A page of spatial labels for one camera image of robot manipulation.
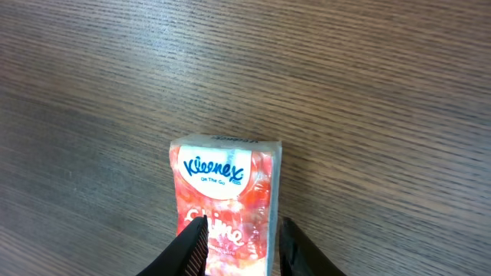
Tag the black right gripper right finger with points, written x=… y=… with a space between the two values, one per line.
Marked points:
x=300 y=256

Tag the orange tissue pack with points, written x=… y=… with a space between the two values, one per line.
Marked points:
x=234 y=183

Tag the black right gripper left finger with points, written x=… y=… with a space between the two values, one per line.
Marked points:
x=186 y=255

